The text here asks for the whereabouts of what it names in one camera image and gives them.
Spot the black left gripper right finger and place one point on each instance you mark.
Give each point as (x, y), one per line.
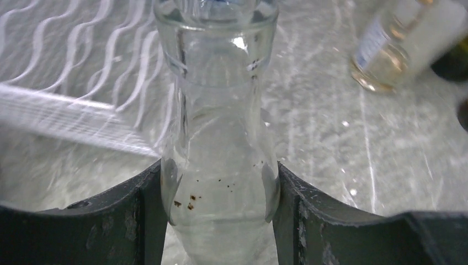
(311, 227)

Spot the green bottle silver foil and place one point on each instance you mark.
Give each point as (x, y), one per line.
(452, 66)

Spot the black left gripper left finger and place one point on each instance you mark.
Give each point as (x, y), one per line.
(125, 224)

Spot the white wire wine rack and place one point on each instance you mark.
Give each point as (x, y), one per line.
(91, 72)

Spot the brown bottle gold foil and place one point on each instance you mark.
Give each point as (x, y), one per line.
(462, 114)

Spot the clear plain glass bottle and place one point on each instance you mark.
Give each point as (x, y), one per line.
(219, 175)

